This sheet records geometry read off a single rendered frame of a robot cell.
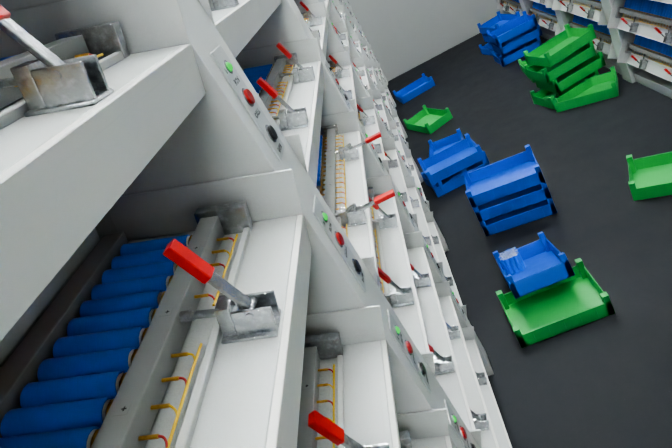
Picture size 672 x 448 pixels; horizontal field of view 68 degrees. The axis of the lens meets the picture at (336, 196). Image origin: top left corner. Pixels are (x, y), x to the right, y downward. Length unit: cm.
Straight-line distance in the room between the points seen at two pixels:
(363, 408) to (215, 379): 22
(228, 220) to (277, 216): 5
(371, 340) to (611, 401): 109
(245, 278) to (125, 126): 18
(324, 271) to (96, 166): 32
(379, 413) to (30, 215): 39
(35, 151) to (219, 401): 18
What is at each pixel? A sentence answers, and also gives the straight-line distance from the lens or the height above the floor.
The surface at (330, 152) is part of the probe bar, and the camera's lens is 104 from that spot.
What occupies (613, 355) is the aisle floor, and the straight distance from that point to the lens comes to 170.
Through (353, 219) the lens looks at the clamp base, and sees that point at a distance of 81.
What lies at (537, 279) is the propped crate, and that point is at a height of 13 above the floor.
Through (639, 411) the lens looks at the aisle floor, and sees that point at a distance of 159.
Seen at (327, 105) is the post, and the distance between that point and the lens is 119.
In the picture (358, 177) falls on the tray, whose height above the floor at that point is 93.
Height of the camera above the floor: 131
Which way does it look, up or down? 24 degrees down
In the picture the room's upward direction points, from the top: 32 degrees counter-clockwise
